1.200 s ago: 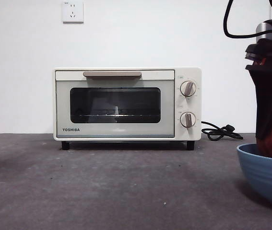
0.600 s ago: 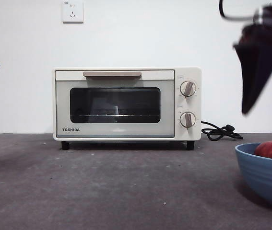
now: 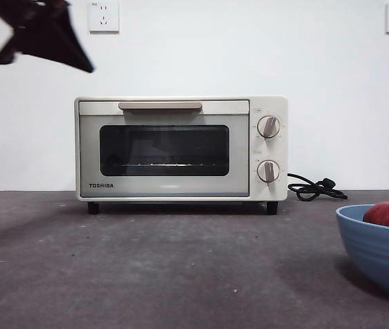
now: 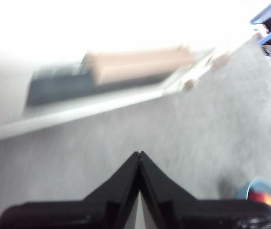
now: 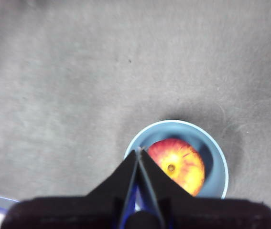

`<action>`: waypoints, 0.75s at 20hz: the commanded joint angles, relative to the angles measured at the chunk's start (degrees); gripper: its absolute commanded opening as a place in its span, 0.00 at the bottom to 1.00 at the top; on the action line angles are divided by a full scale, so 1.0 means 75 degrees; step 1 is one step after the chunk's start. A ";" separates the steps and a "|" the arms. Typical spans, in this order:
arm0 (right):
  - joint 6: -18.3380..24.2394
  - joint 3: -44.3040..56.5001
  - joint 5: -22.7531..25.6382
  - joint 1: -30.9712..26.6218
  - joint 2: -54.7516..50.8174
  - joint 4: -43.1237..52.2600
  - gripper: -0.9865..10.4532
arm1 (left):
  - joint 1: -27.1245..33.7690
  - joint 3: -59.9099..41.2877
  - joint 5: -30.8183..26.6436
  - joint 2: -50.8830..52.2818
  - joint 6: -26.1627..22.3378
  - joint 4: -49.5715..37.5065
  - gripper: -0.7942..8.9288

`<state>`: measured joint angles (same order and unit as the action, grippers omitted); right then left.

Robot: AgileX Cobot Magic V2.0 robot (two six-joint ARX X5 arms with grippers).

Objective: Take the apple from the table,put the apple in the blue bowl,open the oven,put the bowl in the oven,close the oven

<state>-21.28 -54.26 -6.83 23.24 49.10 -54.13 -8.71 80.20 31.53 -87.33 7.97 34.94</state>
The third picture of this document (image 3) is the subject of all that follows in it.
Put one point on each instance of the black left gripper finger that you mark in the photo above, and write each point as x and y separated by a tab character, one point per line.
60	44

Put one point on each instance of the blue bowl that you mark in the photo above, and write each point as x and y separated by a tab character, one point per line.
379	260

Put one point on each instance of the cream toaster oven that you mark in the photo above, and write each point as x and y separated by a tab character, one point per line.
269	103

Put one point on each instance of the beige oven knob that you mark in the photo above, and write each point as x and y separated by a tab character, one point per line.
268	171
268	127

